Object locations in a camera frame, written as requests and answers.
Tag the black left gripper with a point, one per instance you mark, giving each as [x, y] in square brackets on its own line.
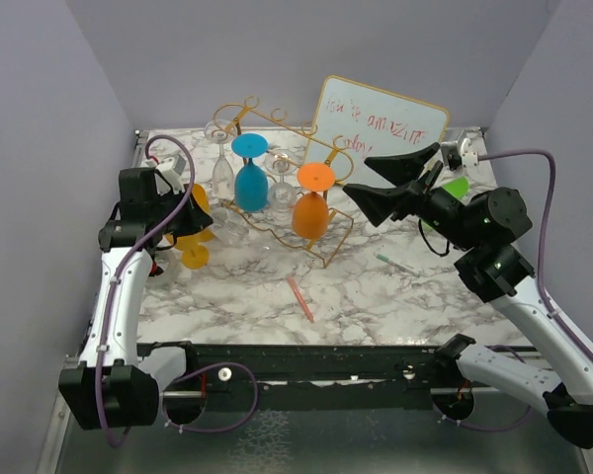
[197, 218]

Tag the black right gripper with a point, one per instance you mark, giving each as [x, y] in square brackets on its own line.
[379, 202]

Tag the yellow plastic wine glass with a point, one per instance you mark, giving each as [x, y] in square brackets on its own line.
[193, 255]
[193, 221]

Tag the blue plastic wine glass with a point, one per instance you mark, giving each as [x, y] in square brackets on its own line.
[251, 183]

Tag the green plastic wine glass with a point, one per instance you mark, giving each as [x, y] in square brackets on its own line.
[443, 205]

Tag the orange plastic wine glass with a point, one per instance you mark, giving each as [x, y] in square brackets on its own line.
[310, 214]

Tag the clear tall wine glass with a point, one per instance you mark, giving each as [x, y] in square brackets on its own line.
[221, 132]

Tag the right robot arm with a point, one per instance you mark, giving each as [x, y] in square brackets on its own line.
[486, 229]

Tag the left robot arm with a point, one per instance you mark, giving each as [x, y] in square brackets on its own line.
[112, 385]

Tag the white green marker pen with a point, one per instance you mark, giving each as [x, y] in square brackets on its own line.
[397, 265]

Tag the yellow framed whiteboard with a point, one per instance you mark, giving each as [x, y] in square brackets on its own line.
[368, 121]

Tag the red marker pen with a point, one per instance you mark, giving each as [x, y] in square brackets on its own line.
[300, 299]

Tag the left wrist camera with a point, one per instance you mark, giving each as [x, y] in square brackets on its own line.
[169, 173]

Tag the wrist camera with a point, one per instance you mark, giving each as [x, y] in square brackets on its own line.
[169, 173]
[458, 155]

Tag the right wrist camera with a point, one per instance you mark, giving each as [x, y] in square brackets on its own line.
[458, 155]

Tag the gold wire wine glass rack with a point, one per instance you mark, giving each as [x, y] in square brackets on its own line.
[297, 189]

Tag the black metal base frame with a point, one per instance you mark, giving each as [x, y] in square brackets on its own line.
[318, 378]

